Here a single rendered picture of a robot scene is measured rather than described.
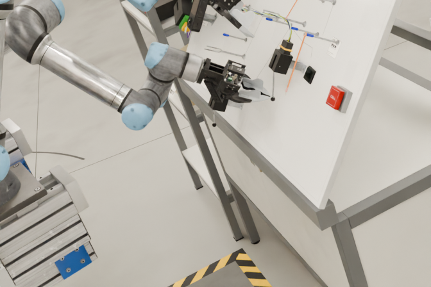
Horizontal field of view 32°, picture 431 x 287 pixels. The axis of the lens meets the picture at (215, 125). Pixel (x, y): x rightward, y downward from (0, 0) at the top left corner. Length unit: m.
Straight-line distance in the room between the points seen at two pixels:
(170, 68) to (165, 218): 1.79
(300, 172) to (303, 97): 0.21
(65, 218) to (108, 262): 1.66
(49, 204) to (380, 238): 0.88
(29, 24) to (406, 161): 1.10
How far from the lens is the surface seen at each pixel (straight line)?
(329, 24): 2.08
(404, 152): 2.22
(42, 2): 2.17
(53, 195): 2.00
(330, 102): 1.93
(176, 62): 2.07
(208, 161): 3.21
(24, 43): 2.07
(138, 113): 2.00
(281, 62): 2.10
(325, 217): 1.99
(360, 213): 2.04
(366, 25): 1.94
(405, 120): 2.37
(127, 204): 4.03
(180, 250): 3.53
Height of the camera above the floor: 2.01
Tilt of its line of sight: 27 degrees down
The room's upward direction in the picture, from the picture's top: 20 degrees counter-clockwise
